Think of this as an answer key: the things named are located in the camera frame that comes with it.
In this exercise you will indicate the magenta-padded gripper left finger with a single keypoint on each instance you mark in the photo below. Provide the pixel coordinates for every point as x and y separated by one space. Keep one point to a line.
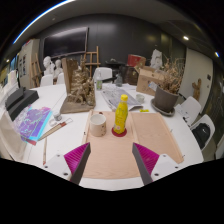
56 165

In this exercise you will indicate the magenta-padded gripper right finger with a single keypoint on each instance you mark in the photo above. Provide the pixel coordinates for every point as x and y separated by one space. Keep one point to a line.
163 165

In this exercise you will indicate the yellow drink bottle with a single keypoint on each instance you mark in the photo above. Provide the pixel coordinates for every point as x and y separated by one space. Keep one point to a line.
120 116

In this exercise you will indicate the thin wooden stick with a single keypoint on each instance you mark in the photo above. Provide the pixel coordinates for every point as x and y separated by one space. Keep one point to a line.
44 151

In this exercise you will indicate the light wooden board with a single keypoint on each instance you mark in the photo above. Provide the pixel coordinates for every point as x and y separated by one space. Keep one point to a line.
156 136
110 156

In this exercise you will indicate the wooden brush with red band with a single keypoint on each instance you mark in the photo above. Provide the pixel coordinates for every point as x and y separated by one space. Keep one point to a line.
56 128

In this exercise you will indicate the colourful purple print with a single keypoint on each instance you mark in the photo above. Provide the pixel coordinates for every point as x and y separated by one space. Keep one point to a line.
31 123

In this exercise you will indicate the small jar with white lid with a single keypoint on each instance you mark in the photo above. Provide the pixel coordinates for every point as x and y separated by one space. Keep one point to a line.
57 116

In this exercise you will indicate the black backpack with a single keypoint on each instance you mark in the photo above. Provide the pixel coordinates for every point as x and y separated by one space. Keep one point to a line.
201 132

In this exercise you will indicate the grey plant saucer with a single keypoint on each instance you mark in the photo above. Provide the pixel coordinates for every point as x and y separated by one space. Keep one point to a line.
163 113

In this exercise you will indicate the beige cloth bag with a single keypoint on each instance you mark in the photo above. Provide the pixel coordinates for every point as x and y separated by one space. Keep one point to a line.
11 140

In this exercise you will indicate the flat round red coaster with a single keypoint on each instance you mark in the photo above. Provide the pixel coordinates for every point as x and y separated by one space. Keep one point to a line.
119 134

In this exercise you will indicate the white mug with dots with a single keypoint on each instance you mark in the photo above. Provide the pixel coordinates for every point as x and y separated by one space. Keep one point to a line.
98 126

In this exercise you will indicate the small yellow packet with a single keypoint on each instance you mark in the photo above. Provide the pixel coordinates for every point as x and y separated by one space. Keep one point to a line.
144 110

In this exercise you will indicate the white chair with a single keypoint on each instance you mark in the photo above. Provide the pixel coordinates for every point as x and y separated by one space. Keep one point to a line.
190 108
206 120
46 81
105 73
60 79

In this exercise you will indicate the dried plant in grey pot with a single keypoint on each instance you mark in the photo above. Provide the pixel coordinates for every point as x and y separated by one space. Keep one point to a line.
165 100

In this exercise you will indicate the black flat box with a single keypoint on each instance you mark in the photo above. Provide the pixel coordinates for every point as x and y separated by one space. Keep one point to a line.
25 105
14 98

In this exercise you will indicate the small glass jar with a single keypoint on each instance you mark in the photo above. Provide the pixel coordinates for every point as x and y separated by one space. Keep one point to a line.
140 98

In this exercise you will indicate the golden sculpture on wooden base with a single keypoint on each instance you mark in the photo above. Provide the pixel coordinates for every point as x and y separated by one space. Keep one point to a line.
81 90

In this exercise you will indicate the printed newspaper sheet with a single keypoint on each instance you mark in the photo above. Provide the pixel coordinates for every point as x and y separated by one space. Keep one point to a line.
115 98

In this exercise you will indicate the wooden figure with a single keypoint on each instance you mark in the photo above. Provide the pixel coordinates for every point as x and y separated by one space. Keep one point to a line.
196 89

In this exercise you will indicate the brown cardboard box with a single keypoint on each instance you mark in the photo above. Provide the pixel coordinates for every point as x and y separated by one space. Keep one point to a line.
146 81

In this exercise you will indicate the clear bottle with green label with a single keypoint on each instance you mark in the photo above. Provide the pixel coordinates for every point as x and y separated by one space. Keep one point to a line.
99 81

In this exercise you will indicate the white plaster bust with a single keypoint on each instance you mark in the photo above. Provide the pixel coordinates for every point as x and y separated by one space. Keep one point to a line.
58 69
48 65

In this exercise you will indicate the wooden easel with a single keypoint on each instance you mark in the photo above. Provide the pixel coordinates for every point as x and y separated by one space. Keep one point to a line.
91 63
36 70

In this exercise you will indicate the white cabinet with pictures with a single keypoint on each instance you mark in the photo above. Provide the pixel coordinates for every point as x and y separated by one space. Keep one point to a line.
28 63

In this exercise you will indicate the red box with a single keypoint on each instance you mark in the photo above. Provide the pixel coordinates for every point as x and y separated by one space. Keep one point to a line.
136 60

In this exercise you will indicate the dark wall screen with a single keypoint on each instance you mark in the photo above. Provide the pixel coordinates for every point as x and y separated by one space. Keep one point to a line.
65 41

